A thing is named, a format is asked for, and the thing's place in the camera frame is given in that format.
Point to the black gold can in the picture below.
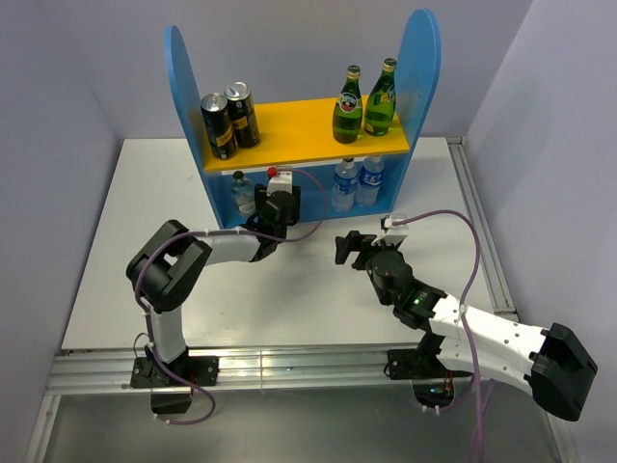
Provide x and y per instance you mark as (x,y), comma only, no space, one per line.
(219,128)
(241,110)

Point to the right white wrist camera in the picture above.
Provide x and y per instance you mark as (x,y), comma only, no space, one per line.
(394,230)

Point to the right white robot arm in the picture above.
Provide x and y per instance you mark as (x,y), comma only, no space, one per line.
(549,364)

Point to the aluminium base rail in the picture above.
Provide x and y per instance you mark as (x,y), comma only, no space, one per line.
(109,372)

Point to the rear black gold can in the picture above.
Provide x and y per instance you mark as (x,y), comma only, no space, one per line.
(241,110)

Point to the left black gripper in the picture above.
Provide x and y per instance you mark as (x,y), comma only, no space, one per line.
(259,197)

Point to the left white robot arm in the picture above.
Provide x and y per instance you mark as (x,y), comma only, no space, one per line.
(165,271)

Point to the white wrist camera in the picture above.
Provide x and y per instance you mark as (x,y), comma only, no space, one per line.
(280,179)
(394,230)

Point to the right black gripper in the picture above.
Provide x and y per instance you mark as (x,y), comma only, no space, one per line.
(353,242)

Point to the front black gold can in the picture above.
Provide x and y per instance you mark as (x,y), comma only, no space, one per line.
(219,128)

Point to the water bottle blue label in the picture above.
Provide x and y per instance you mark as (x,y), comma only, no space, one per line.
(370,180)
(344,185)

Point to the green Perrier bottle yellow label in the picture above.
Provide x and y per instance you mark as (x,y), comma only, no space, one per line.
(380,106)

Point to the green Perrier bottle red label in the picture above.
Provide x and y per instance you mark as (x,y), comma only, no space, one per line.
(347,115)

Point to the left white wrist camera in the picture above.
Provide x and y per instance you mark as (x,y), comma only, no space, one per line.
(280,179)

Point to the clear Chang bottle front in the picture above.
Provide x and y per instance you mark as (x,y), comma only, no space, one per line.
(243,194)

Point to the blue and yellow shelf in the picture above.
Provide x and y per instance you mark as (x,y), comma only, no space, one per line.
(300,132)

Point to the aluminium side rail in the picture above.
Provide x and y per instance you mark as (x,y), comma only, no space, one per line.
(494,276)

